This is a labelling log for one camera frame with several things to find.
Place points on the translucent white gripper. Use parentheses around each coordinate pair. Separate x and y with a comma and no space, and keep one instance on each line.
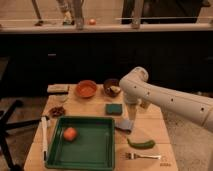
(131,105)

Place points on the teal green sponge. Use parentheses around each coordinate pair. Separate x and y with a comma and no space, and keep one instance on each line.
(113,109)

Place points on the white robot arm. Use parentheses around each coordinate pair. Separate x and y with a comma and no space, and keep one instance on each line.
(197,109)

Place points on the dark brown bowl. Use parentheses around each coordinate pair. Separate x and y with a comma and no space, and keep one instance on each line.
(111,87)

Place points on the red orange bowl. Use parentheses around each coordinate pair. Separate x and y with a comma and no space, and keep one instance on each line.
(86,89)

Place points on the grey blue cloth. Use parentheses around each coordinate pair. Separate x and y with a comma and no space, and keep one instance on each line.
(125,125)

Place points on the green chili pepper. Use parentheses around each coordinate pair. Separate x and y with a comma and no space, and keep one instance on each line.
(144,145)

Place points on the silver metal fork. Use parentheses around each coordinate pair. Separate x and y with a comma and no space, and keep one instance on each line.
(132,156)

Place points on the green plastic tray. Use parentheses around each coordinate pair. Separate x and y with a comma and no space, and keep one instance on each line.
(92,150)

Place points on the orange round fruit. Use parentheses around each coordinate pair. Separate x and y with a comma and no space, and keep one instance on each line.
(70,134)

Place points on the small dish of nuts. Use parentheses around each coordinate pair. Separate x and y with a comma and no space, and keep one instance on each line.
(56,111)

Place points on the tan rectangular block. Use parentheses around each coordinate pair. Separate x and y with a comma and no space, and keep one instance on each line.
(58,88)

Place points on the small orange ball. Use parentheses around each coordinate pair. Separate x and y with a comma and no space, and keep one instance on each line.
(92,21)

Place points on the white marker pen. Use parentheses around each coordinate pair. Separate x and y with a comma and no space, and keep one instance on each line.
(44,137)

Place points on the black office chair base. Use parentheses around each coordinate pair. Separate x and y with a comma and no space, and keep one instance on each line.
(5,126)

